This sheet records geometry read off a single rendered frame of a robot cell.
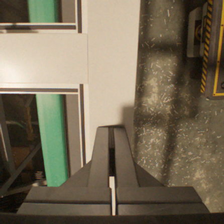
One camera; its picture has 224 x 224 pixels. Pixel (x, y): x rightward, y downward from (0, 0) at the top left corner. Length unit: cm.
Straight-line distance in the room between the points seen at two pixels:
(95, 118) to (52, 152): 13
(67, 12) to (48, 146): 19
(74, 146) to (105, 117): 12
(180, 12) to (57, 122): 108
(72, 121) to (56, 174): 9
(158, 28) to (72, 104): 97
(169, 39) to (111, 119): 103
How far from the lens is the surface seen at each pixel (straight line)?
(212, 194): 182
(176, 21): 119
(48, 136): 25
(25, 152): 103
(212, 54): 91
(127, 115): 15
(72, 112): 24
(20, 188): 112
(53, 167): 28
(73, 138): 26
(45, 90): 22
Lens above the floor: 108
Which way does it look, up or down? 73 degrees down
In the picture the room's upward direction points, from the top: 176 degrees clockwise
